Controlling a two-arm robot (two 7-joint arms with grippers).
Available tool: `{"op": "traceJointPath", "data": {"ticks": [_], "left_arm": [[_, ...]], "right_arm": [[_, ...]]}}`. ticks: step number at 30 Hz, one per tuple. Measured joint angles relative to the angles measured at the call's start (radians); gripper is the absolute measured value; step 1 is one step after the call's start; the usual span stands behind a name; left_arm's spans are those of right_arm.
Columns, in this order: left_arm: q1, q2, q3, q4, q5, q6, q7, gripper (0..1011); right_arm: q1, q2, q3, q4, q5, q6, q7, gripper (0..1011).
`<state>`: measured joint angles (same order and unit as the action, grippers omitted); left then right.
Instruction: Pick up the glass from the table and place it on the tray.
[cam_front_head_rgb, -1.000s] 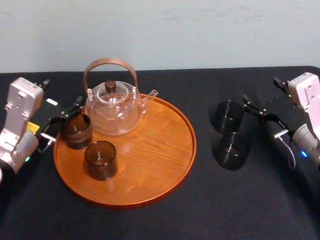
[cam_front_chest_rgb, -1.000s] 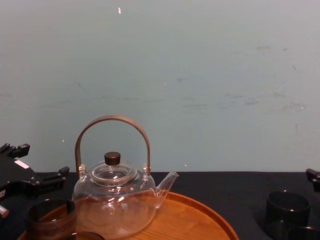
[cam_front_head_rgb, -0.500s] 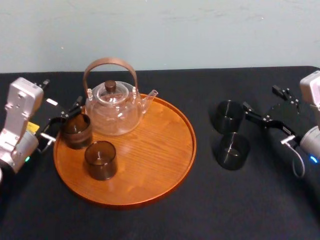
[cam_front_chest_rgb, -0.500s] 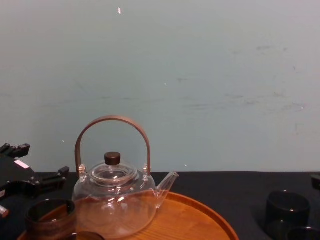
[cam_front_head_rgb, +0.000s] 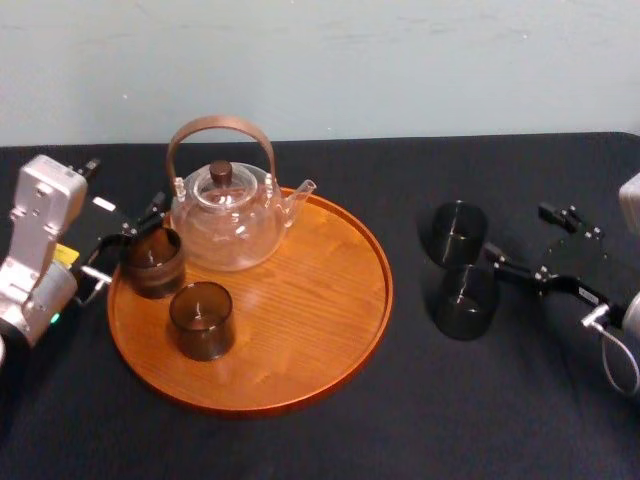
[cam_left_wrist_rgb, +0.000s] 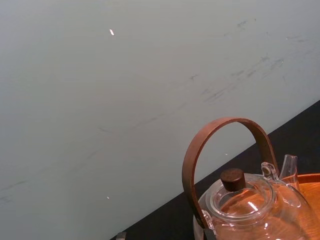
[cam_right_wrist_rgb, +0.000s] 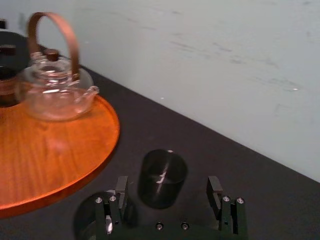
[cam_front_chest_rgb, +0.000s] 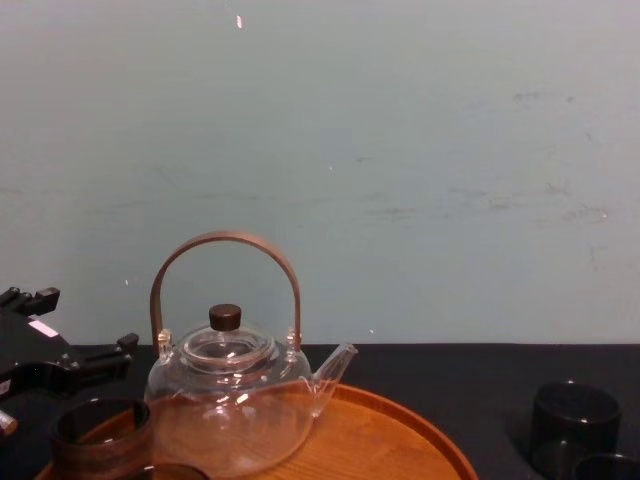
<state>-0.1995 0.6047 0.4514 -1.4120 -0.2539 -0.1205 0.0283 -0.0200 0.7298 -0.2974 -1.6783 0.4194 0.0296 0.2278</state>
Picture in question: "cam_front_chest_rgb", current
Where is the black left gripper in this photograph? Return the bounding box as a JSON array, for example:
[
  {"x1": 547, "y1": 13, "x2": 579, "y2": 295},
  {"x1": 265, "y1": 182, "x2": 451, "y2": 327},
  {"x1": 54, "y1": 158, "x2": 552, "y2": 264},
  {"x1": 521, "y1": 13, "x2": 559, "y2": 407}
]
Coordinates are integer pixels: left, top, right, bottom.
[{"x1": 0, "y1": 285, "x2": 140, "y2": 401}]

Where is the round wooden tray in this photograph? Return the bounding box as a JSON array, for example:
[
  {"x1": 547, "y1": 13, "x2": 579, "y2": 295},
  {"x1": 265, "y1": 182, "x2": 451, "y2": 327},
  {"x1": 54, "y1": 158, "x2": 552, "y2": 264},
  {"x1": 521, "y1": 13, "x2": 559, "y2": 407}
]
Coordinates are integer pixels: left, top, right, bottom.
[{"x1": 32, "y1": 381, "x2": 474, "y2": 480}]

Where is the glass cup with wooden sleeve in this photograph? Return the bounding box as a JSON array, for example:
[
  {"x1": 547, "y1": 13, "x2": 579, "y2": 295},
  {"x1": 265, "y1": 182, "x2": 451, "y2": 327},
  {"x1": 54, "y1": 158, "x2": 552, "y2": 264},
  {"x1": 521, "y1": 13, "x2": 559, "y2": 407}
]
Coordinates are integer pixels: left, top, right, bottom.
[
  {"x1": 50, "y1": 397, "x2": 153, "y2": 480},
  {"x1": 143, "y1": 463, "x2": 209, "y2": 480}
]

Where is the glass lid with dark knob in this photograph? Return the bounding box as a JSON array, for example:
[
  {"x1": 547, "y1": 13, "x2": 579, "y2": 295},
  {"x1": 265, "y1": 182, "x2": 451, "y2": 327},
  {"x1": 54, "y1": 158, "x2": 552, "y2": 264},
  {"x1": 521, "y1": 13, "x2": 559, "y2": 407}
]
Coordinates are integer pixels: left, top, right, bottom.
[{"x1": 174, "y1": 302, "x2": 279, "y2": 375}]

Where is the black table cloth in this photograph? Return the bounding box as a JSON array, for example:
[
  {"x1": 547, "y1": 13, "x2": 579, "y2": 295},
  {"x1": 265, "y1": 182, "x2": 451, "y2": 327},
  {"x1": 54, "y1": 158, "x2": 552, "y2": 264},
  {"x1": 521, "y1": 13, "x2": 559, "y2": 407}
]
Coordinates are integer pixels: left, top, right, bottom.
[{"x1": 0, "y1": 341, "x2": 640, "y2": 480}]

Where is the dark glass cup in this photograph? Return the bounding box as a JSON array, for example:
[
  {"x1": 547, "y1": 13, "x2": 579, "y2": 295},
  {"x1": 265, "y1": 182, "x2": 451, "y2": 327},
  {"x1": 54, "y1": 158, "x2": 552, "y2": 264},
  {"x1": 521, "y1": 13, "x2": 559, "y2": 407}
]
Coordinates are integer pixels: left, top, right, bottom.
[
  {"x1": 571, "y1": 452, "x2": 640, "y2": 480},
  {"x1": 528, "y1": 380, "x2": 623, "y2": 477}
]

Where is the glass teapot with wooden handle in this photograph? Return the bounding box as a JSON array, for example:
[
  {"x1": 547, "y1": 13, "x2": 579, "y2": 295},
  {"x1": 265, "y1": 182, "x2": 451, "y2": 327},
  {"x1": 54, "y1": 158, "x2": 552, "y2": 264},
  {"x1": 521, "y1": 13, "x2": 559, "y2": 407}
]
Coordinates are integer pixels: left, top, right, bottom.
[{"x1": 143, "y1": 230, "x2": 359, "y2": 477}]

